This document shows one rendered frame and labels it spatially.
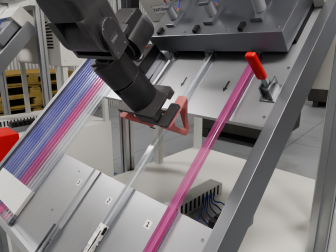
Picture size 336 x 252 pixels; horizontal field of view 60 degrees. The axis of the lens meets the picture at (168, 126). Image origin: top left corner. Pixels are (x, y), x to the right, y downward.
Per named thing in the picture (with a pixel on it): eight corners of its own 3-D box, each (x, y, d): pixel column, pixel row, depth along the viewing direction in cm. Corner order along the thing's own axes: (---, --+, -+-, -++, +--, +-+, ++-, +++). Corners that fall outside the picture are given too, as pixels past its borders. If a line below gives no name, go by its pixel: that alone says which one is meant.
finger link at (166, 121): (176, 114, 60) (152, 85, 54) (204, 120, 55) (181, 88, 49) (160, 141, 58) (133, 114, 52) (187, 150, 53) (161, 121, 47)
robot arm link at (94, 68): (80, 67, 45) (104, 64, 41) (101, 36, 48) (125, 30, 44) (109, 95, 50) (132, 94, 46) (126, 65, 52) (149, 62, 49)
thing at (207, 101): (273, 143, 50) (265, 127, 47) (78, 98, 94) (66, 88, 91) (334, 13, 60) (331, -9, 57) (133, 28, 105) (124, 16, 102)
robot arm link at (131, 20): (52, 30, 41) (98, 29, 37) (90, -22, 46) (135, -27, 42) (96, 84, 50) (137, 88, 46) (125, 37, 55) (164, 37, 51)
